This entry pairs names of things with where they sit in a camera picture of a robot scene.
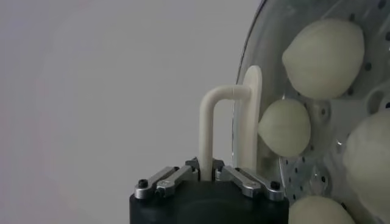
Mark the perforated steel steamer basket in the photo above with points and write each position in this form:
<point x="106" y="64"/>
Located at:
<point x="306" y="179"/>

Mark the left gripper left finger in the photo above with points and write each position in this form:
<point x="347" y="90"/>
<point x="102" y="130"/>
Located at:
<point x="170" y="179"/>

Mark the white steamed baozi bun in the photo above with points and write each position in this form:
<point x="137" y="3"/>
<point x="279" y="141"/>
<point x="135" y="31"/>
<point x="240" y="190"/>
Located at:
<point x="317" y="211"/>
<point x="323" y="58"/>
<point x="285" y="128"/>
<point x="368" y="161"/>

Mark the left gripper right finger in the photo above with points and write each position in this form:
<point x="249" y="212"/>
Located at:
<point x="246" y="182"/>

